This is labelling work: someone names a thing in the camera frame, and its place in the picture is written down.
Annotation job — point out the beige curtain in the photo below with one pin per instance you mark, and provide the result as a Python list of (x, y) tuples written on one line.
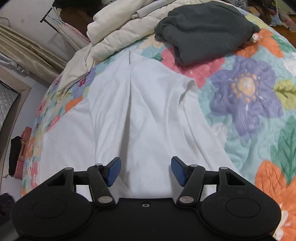
[(30, 48)]

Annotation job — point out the floral printed blanket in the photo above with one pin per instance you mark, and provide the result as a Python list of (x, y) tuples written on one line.
[(252, 97)]

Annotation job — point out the cream bed sheet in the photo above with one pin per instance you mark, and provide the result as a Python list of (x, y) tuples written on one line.
[(76, 67)]

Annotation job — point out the black clothes rack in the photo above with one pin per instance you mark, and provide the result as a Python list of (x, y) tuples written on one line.
[(49, 20)]

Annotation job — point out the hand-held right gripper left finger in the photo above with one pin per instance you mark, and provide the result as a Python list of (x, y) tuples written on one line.
[(114, 170)]

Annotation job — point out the white shirt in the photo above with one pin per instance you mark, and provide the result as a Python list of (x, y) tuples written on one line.
[(138, 120)]

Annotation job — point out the cream puffer jacket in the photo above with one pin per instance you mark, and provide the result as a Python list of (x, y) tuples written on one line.
[(124, 25)]

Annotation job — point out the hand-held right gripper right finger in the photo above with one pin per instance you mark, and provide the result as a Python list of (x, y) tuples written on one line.
[(177, 172)]

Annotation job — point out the pink hanging garment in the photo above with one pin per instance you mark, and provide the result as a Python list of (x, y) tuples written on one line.
[(71, 34)]

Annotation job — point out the black cloth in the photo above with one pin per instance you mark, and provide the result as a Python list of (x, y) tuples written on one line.
[(14, 155)]

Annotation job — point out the dark grey folded sweater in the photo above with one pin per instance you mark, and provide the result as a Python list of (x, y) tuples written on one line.
[(205, 32)]

